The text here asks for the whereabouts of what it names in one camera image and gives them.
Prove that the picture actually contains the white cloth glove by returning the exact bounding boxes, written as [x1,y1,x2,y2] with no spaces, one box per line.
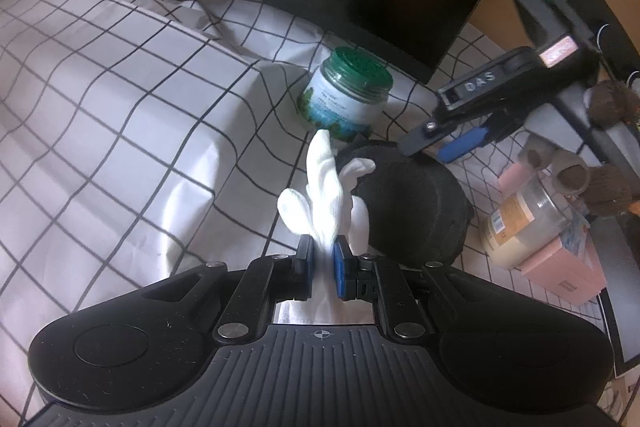
[276,129,377,325]

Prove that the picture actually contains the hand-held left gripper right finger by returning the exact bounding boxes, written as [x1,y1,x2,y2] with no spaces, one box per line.
[332,234,498,342]

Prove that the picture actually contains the pink box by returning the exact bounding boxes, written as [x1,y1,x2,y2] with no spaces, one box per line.
[516,234,610,306]

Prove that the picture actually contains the black framed screen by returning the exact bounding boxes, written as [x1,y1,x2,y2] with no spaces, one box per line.
[590,214,640,379]

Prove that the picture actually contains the brown grey plush toy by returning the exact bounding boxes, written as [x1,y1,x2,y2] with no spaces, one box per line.
[520,79,640,217]

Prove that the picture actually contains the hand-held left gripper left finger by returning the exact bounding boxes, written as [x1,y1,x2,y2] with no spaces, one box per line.
[142,234,318,342]

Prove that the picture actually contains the cream filled clear jar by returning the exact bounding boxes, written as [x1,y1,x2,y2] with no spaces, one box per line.
[479,177,577,271]

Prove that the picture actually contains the green lid jar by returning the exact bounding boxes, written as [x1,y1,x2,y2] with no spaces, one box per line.
[298,47,395,144]

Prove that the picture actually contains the blue white packet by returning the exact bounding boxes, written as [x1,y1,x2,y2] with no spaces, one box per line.
[559,211,595,259]

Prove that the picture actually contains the white checked bed sheet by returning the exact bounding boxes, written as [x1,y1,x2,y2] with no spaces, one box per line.
[0,0,626,427]

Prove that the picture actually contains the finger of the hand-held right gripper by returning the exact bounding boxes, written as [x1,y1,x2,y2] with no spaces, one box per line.
[399,107,501,156]
[438,113,523,164]

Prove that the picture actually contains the black knit hat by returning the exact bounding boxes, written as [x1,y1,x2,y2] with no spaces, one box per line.
[337,138,474,267]

